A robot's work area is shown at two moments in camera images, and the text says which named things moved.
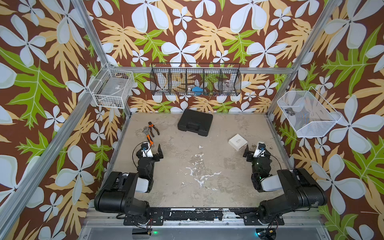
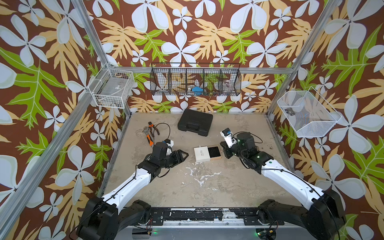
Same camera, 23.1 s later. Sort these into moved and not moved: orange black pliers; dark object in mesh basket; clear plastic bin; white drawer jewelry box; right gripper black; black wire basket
Moved: right gripper black; white drawer jewelry box
Not moved: dark object in mesh basket; clear plastic bin; black wire basket; orange black pliers
